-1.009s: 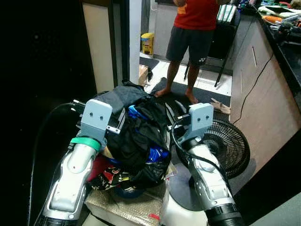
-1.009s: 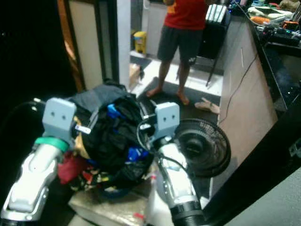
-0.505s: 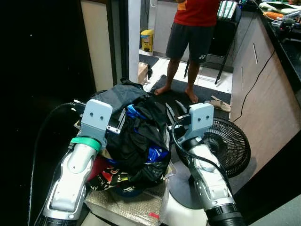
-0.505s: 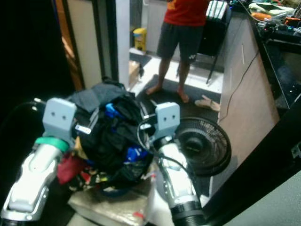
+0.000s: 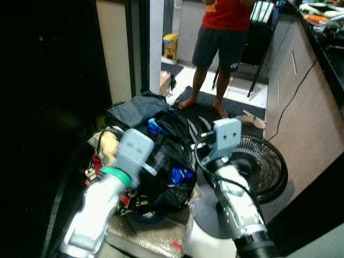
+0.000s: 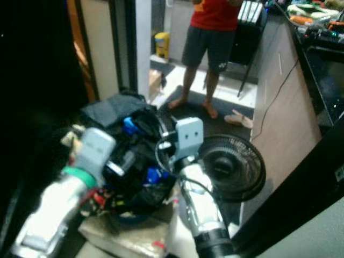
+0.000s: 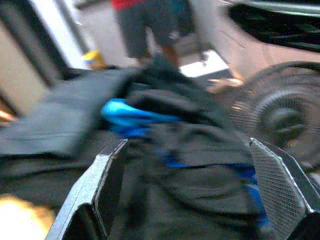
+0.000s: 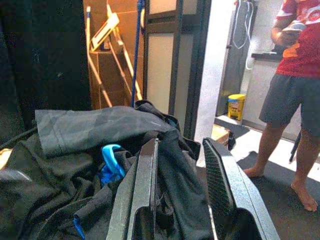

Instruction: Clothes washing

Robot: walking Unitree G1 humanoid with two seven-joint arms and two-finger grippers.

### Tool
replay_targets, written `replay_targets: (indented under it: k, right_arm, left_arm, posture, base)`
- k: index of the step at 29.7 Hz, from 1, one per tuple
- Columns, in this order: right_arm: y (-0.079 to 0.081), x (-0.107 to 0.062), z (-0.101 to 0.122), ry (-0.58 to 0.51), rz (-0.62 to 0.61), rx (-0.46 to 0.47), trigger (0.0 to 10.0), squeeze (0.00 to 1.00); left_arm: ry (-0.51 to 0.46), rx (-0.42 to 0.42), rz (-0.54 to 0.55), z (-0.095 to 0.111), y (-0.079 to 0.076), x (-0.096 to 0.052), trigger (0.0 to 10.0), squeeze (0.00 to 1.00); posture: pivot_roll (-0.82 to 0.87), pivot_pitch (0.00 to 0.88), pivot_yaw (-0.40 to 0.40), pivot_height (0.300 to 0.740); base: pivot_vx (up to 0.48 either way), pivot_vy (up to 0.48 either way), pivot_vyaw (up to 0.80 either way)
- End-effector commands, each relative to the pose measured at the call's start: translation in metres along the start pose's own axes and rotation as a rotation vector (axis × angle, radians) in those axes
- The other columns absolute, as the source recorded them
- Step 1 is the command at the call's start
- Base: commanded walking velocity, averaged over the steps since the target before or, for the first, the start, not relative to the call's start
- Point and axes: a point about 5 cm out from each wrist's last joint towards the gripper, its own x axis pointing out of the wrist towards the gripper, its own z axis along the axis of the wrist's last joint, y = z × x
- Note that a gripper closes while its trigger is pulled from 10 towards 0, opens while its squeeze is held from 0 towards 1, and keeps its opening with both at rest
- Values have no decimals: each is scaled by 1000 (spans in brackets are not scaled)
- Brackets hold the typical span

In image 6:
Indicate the black chair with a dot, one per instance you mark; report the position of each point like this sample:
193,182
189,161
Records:
247,48

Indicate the black floor fan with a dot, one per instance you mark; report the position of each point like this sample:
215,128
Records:
228,167

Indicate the dark grey garment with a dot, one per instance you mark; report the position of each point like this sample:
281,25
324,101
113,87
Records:
107,113

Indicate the small cardboard box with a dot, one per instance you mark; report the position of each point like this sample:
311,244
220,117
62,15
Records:
155,83

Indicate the white door frame post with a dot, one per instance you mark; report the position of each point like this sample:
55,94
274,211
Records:
143,43

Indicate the brown wooden cabinet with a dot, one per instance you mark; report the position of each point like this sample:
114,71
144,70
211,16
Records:
285,118

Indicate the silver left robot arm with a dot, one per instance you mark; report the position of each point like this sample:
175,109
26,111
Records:
43,220

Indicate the black laundry basket with clothes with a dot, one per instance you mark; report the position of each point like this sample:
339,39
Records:
140,196

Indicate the person in red shirt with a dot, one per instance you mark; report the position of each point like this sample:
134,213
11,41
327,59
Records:
212,16

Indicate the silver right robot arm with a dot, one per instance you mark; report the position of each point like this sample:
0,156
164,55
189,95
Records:
200,207

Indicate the silver padded box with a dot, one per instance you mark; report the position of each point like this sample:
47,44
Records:
123,234

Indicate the yellow bin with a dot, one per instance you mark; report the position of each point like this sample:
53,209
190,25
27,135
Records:
162,45

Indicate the white rounded plastic object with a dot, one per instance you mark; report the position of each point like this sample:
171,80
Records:
180,242

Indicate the dark floor mat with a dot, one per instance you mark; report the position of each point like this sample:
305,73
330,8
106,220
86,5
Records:
193,112

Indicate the white striped cloth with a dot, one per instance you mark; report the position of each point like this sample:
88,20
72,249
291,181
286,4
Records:
251,12

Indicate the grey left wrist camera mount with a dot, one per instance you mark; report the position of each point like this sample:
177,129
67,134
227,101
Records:
98,150

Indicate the beige slipper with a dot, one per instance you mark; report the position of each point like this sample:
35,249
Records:
235,116
247,122

